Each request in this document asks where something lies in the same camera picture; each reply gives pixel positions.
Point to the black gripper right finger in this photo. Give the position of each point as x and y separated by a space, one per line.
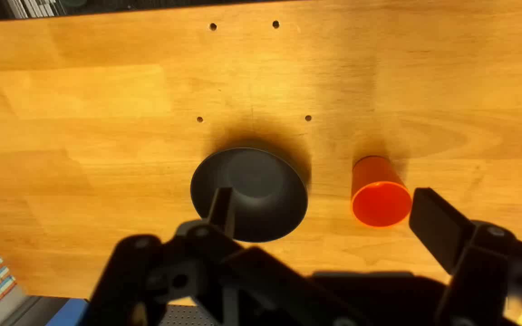
454 233

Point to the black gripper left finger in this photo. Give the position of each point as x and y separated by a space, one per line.
222 211

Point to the orange plastic cup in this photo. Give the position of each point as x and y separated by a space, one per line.
380 193

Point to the black bowl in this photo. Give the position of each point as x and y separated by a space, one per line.
255 193

